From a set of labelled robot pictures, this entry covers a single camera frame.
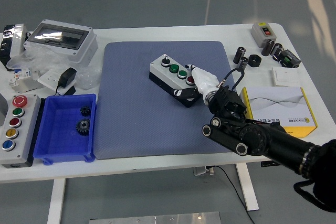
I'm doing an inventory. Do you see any silver metal plate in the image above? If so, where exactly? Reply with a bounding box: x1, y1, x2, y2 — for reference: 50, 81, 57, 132
88, 211, 222, 224

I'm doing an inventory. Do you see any yellow and white cardboard box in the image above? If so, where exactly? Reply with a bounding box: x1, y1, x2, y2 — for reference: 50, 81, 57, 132
240, 86, 318, 138

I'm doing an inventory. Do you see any white wall switch panel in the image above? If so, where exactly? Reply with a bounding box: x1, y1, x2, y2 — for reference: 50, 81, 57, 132
271, 66, 303, 88

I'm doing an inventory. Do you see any clear plastic bag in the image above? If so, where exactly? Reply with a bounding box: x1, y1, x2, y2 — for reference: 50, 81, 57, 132
6, 42, 102, 91

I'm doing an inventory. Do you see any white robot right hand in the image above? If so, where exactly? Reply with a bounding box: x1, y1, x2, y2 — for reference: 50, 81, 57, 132
173, 63, 221, 99

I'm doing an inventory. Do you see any white circuit breaker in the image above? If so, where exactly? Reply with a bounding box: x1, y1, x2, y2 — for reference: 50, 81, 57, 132
7, 67, 37, 88

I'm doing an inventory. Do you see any white device in plastic wrap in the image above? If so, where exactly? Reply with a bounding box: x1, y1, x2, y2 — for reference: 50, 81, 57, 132
0, 24, 32, 71

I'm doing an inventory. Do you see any grey control unit under table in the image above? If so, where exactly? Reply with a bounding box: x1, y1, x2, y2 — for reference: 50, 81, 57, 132
193, 166, 215, 176

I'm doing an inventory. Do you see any large black bevel gear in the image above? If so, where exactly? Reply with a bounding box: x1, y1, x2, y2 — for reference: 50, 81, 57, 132
75, 118, 91, 136

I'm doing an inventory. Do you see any black cylindrical capacitor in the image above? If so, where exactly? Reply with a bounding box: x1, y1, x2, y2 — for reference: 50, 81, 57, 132
270, 42, 284, 57
238, 56, 249, 72
261, 39, 275, 56
234, 46, 247, 65

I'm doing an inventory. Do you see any blue plastic bin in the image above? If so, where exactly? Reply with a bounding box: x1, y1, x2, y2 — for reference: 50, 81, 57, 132
33, 93, 97, 166

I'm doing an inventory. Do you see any silver metal bracket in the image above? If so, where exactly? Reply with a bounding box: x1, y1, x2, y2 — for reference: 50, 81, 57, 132
17, 78, 44, 94

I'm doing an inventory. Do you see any white socket plate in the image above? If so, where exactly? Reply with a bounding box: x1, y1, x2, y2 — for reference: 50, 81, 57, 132
37, 69, 77, 97

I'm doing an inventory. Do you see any black hex nut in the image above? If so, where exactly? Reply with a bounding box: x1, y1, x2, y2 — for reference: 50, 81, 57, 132
248, 54, 263, 68

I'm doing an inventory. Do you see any black module with green terminal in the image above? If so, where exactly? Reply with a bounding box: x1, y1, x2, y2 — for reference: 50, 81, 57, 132
272, 48, 302, 69

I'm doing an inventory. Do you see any grey enclosure with clear lid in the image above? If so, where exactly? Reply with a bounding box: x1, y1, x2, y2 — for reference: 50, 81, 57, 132
23, 19, 98, 64

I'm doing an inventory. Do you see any black power adapter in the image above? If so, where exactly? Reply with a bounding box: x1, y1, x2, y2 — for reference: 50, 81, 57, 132
54, 67, 78, 96

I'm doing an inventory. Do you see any grey four-button control box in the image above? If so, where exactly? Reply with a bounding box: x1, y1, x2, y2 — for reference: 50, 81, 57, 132
149, 54, 203, 108

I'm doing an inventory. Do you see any white table leg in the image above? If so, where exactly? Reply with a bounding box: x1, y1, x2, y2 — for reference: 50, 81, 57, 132
235, 163, 260, 211
47, 178, 66, 224

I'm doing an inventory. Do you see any grey five-button control station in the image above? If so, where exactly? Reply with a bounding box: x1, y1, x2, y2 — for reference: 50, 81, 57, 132
0, 94, 43, 169

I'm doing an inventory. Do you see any black cable under table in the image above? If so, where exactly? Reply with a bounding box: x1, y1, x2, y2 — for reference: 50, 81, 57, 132
209, 165, 255, 224

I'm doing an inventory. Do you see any grey two-button switch box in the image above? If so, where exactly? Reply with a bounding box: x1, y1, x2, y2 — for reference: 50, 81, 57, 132
250, 22, 276, 48

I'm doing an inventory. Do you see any grey-blue table mat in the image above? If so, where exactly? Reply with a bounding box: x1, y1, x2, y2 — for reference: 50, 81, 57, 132
93, 40, 249, 160

